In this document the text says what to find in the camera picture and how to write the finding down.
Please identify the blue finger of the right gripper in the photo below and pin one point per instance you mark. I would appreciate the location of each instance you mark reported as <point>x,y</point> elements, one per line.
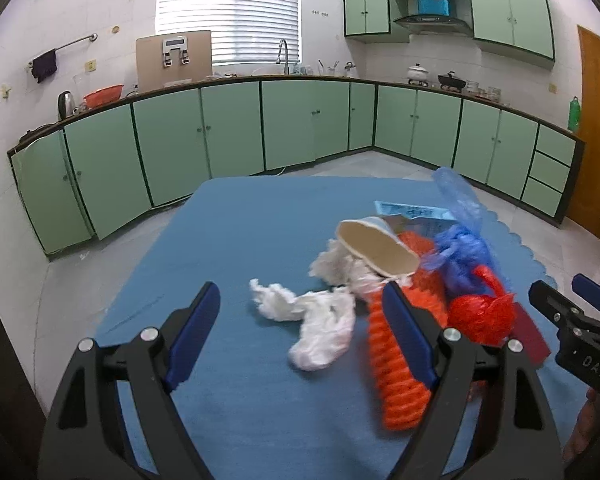
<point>587,289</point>

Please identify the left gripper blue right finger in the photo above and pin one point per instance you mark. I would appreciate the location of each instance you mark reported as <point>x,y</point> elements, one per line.
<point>416,332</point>

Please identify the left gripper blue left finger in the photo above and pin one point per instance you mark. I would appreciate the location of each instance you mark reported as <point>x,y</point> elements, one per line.
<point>187,330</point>

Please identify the dark red scouring pad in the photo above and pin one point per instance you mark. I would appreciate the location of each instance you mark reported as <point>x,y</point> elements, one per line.
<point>525,331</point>

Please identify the paper cup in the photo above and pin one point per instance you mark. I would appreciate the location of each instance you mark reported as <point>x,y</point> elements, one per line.
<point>372,240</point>

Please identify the blue plastic bag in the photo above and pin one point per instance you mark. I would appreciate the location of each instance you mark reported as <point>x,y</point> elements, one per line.
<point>461,247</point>

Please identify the light blue small box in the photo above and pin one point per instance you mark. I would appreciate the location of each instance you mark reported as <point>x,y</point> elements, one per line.
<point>412,211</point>

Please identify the white tissue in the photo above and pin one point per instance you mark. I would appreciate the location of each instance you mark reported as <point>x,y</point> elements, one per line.
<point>337,267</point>

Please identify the green lower kitchen cabinets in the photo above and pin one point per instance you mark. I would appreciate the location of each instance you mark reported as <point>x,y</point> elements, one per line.
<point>87,177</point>

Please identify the green kitchen cabinets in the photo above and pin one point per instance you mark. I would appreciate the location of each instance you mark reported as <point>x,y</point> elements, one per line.
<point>87,177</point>
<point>521,29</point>

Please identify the chrome kitchen faucet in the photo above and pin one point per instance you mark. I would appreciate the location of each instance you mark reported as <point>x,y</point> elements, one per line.
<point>283,57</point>

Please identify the green upper kitchen cabinets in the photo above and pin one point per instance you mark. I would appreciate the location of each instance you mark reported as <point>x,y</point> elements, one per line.
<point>521,29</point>

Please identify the person right hand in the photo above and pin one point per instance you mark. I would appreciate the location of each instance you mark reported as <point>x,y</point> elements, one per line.
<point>585,428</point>

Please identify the wooden door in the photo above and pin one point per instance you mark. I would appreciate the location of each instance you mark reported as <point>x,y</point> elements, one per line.
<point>584,207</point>

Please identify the green thermos bottle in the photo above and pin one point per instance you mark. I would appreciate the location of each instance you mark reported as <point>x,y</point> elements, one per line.
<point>574,115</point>

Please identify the red plastic basin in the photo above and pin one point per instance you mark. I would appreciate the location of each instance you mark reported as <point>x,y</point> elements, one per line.
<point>103,96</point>

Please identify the black wok pan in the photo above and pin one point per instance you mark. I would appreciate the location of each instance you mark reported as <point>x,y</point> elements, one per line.
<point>451,82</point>

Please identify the white cooking pot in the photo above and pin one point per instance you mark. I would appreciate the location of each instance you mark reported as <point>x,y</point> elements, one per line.
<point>416,74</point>

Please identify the steel electric kettle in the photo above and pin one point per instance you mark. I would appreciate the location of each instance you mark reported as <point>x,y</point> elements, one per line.
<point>66,105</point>

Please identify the cardboard box on counter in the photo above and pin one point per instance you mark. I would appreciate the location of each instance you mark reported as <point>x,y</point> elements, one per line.
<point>167,60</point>

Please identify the dark hanging towel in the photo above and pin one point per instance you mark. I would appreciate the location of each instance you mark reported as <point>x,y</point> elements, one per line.
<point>44,66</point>

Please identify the black range hood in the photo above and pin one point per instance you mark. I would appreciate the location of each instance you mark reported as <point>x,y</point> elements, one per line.
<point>422,24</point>

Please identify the white window blinds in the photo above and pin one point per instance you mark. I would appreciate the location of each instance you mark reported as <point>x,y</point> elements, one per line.
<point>242,31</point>

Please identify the blue box above hood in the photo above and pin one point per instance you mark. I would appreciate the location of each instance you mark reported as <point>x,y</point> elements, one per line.
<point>434,7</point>

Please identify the wall towel rail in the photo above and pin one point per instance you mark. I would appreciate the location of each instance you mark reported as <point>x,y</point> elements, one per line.
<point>90,38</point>

